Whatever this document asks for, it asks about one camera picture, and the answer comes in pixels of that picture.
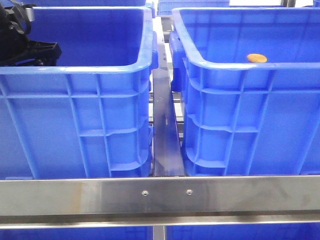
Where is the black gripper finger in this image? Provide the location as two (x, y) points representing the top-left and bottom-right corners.
(14, 41), (62, 67)

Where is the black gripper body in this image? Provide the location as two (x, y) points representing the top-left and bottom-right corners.
(0, 0), (34, 67)

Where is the yellow mushroom push button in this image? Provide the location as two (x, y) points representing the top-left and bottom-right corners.
(246, 53), (268, 63)

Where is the blue crate back left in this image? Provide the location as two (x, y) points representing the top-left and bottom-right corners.
(20, 0), (156, 18)

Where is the blue plastic crate left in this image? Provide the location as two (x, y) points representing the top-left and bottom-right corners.
(0, 6), (158, 180)

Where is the blue plastic crate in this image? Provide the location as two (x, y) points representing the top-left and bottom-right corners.
(0, 6), (158, 180)
(170, 7), (320, 176)

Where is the blue crate back middle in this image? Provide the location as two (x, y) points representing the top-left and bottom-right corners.
(157, 0), (230, 16)

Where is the blue crate lower left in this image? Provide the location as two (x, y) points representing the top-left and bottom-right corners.
(0, 226), (153, 240)

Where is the blue plastic crate right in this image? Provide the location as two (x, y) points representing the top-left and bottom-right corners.
(170, 7), (320, 176)

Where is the blue crate lower right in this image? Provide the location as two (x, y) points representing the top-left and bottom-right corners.
(166, 223), (320, 240)

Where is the stainless steel rack frame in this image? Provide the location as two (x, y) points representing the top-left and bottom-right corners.
(0, 16), (320, 240)

